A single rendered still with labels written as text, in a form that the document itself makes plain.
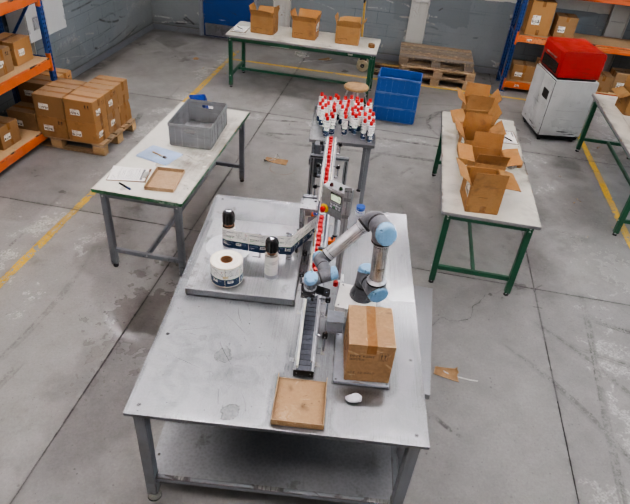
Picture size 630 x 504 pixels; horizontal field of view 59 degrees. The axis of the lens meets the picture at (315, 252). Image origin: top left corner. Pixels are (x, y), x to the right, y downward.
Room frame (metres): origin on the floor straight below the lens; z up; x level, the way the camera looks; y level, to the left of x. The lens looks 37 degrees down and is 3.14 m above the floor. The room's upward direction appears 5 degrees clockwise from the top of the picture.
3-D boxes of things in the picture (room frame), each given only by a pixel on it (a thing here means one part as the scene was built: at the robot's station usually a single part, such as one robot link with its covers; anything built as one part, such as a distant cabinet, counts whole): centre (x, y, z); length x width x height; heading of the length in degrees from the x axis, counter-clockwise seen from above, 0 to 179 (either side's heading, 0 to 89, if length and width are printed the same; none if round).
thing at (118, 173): (3.94, 1.59, 0.81); 0.38 x 0.36 x 0.02; 173
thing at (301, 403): (1.82, 0.00, 0.85); 0.30 x 0.26 x 0.04; 179
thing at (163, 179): (3.94, 1.27, 0.82); 0.34 x 0.24 x 0.03; 178
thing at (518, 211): (4.95, -1.54, 0.39); 2.20 x 0.80 x 0.78; 173
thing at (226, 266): (2.70, 0.54, 0.95); 0.20 x 0.20 x 0.14
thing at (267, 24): (8.57, 1.07, 0.97); 0.47 x 0.41 x 0.37; 169
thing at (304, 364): (2.82, -0.02, 0.86); 1.65 x 0.08 x 0.04; 179
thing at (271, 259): (2.75, 0.27, 1.03); 0.09 x 0.09 x 0.30
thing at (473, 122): (4.96, -1.42, 0.97); 0.45 x 0.38 x 0.37; 86
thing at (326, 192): (2.93, -0.10, 1.38); 0.17 x 0.10 x 0.19; 54
